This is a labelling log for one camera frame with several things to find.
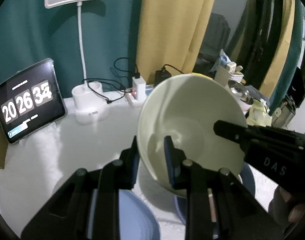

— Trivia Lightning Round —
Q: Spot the blue white packet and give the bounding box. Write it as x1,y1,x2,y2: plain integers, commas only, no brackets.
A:
210,49,232,72

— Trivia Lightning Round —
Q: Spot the white charger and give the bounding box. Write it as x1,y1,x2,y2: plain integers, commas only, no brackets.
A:
132,77,146,100

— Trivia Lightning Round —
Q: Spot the white woven basket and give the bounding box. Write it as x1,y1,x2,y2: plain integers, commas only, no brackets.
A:
215,65,244,85

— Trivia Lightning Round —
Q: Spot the dark grey tray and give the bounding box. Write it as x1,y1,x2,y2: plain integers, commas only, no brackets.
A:
244,84,268,101

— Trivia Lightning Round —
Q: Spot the blue plate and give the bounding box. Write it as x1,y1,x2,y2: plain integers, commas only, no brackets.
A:
89,189,161,240

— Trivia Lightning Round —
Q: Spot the white power strip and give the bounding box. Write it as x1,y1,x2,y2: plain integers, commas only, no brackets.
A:
124,89,146,108

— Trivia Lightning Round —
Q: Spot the steel thermos bottle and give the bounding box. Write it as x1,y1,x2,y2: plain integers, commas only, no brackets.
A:
271,100,297,128

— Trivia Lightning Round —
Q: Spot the large blue bowl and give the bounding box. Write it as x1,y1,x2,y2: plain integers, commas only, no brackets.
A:
173,165,255,227

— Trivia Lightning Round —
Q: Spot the black power adapter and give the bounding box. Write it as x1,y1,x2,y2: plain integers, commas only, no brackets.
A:
155,66,172,87

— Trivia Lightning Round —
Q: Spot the white textured tablecloth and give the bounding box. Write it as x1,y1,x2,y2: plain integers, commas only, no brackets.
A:
0,90,288,240

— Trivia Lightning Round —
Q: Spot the black looped cable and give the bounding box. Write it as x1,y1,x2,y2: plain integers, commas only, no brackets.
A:
114,57,141,79

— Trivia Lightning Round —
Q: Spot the cream bowl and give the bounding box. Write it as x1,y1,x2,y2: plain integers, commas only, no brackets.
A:
137,74,248,198

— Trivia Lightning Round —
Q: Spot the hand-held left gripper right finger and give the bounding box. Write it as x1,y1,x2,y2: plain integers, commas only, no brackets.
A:
164,136,284,240

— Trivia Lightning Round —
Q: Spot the tablet with clock display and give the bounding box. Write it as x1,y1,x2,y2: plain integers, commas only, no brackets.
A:
0,58,67,144

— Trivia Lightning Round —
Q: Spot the dark glass window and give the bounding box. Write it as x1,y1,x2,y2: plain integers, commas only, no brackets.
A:
193,0,283,90

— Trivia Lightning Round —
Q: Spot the yellow curtain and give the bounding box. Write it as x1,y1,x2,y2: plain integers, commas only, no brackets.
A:
230,0,295,98
136,0,219,85

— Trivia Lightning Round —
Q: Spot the metal bowl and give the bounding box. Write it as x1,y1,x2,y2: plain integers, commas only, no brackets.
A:
228,80,254,105

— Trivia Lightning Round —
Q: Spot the black device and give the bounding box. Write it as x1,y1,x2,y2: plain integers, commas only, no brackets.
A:
288,67,305,103

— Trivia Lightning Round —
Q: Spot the person's right hand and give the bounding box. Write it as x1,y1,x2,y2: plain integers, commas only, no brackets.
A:
268,186,305,233

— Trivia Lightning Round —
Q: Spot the black lamp cable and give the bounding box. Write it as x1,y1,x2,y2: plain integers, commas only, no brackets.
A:
82,78,126,105

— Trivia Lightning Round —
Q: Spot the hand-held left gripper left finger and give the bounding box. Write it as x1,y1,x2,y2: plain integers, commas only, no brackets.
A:
21,135,140,240

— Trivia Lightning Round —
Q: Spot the teal curtain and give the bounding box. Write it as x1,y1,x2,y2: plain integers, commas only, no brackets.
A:
269,5,304,117
0,0,145,100

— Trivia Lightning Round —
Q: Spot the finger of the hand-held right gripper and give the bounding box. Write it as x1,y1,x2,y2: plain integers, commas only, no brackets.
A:
213,120,253,153

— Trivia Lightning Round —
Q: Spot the black adapter cable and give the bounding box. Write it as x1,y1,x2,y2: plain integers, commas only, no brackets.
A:
163,64,186,74

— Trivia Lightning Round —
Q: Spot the yellow cloth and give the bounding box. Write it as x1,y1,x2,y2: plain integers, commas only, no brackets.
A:
248,99,272,127

